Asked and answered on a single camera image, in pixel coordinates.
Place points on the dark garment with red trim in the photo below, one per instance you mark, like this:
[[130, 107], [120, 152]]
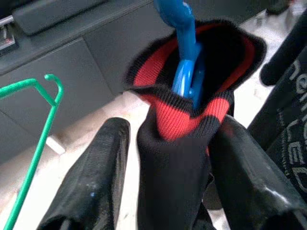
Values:
[[182, 134]]

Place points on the black TV console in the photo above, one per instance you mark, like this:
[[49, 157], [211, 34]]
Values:
[[72, 60]]

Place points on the black hanging garment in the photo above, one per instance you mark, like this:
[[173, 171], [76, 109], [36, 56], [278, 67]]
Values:
[[287, 100]]

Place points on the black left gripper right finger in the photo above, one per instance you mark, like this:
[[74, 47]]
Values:
[[254, 182]]

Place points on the green plastic hanger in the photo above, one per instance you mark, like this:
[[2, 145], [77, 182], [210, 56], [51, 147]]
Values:
[[33, 134]]

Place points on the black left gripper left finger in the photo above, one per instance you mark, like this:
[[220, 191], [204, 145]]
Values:
[[93, 177]]

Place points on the blue plastic hanger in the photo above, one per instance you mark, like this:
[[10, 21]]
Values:
[[185, 48]]

